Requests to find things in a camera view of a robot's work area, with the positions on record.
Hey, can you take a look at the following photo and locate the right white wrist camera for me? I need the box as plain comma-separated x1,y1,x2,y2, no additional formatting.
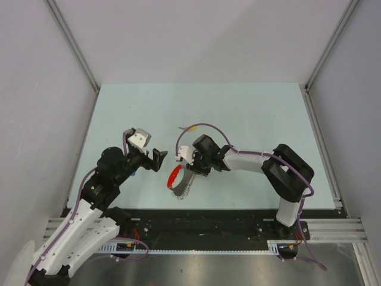
175,145,195,166

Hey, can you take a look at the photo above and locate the aluminium frame post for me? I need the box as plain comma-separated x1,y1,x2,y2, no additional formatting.
44,0,101,92
305,0,361,90

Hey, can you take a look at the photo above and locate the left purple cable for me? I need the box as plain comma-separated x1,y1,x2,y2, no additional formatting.
23,129,149,286

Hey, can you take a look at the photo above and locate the key with yellow tag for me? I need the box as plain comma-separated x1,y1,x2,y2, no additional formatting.
178,126,198,132

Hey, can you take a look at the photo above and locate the right aluminium frame post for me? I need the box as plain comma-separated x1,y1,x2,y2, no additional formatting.
305,0,361,90

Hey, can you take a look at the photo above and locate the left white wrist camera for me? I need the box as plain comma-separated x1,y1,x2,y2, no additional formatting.
123,128,151,155

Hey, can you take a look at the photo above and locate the left aluminium frame post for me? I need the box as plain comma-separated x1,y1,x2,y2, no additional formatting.
44,0,101,92

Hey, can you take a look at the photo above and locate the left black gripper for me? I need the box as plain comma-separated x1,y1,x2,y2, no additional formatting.
114,146,167,185

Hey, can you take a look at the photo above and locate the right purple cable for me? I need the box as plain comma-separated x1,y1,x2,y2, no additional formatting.
175,122,328,272

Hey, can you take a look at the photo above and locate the purple cable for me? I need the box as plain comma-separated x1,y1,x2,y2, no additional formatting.
23,129,149,286
175,122,328,272

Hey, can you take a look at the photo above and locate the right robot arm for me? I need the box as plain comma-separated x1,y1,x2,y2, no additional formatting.
178,135,315,239

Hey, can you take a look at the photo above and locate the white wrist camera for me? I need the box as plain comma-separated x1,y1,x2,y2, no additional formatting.
123,128,151,155
175,145,195,166

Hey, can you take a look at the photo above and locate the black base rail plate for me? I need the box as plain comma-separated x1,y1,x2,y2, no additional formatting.
101,207,310,241

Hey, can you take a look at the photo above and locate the red handled keyring holder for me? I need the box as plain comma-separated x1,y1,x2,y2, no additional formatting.
167,164,196,200

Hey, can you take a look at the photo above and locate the white slotted cable duct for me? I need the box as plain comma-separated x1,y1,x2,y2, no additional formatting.
95,241,289,256

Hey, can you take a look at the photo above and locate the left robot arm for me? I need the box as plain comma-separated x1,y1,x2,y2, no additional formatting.
25,146,167,285

